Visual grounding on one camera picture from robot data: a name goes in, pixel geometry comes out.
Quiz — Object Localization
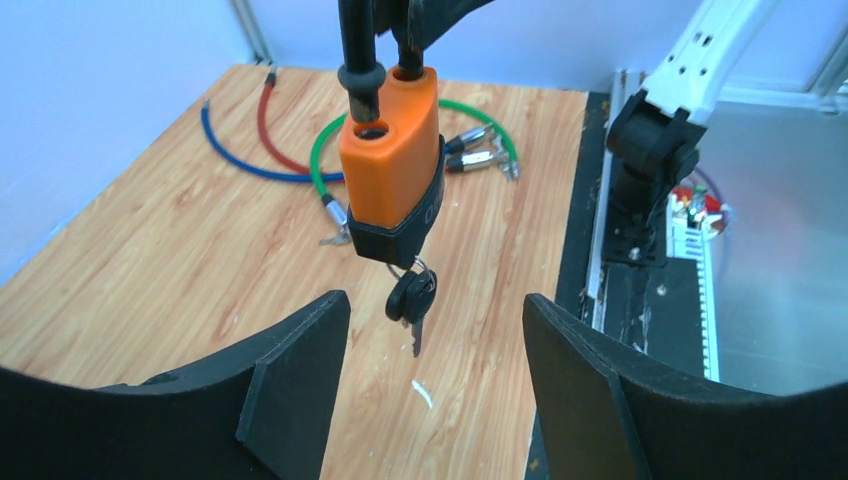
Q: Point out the green cable lock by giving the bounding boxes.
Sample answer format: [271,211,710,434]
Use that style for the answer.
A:
[309,99,521,248]

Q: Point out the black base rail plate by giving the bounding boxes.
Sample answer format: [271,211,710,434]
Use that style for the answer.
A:
[523,93,720,479]

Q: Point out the orange black padlock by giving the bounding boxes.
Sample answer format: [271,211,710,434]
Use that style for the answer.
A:
[336,0,446,270]

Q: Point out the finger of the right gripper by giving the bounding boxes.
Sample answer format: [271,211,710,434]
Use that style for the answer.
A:
[374,0,492,50]

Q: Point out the blue cable lock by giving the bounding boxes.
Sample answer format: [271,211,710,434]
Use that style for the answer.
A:
[199,97,517,196]

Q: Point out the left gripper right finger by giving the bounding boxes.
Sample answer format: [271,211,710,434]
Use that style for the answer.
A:
[522,293,847,479]

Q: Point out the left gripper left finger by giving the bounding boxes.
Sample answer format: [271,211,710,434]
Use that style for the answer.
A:
[1,290,351,479]

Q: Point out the black padlock keys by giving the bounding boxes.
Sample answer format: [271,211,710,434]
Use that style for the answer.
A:
[385,256,438,358]

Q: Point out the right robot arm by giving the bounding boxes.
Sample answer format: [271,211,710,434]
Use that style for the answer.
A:
[338,1,774,269]

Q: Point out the red cable lock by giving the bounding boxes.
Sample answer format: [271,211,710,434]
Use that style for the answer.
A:
[256,66,508,183]

